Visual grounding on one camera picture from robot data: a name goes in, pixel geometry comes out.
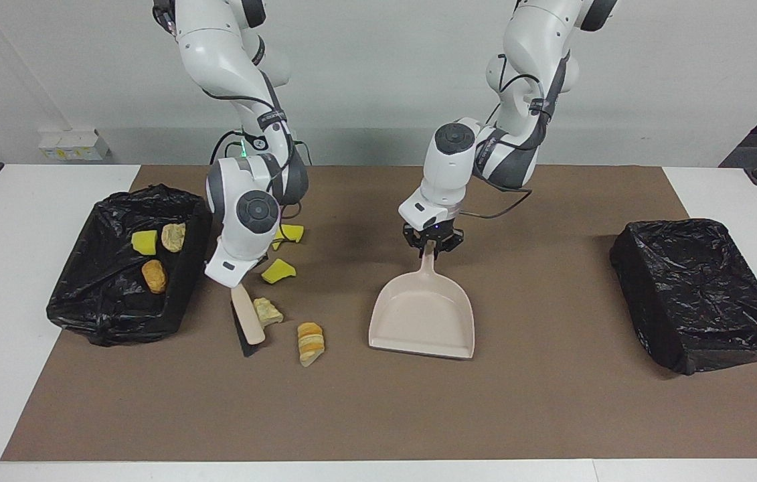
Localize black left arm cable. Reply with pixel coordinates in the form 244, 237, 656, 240
458, 70, 548, 220

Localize beige hand brush black bristles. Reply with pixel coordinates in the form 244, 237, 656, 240
230, 285, 266, 357

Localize pale flaky pastry piece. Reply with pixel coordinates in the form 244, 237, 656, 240
253, 297, 284, 327

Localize wedge yellow sponge piece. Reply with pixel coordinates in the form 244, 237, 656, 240
261, 258, 297, 285

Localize brown bread roll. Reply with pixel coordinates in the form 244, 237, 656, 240
141, 259, 169, 294

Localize bin lined with black bag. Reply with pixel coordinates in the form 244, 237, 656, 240
47, 184, 214, 347
609, 218, 757, 376

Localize notched yellow sponge piece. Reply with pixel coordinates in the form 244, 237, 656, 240
273, 224, 305, 252

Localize brown table mat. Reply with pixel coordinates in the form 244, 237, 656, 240
0, 165, 757, 461

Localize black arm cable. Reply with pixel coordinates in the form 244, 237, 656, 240
201, 67, 303, 243
458, 70, 548, 220

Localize white wall socket box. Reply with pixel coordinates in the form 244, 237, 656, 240
38, 129, 111, 161

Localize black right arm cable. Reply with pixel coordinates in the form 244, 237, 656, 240
201, 67, 303, 243

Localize pale beige crust piece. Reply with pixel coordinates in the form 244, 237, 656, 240
161, 223, 187, 253

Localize beige plastic dustpan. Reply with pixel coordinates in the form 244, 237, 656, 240
369, 241, 476, 360

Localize black right base cable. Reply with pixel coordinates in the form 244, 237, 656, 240
209, 129, 312, 166

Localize orange striped croissant piece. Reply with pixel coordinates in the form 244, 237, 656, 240
297, 322, 325, 368

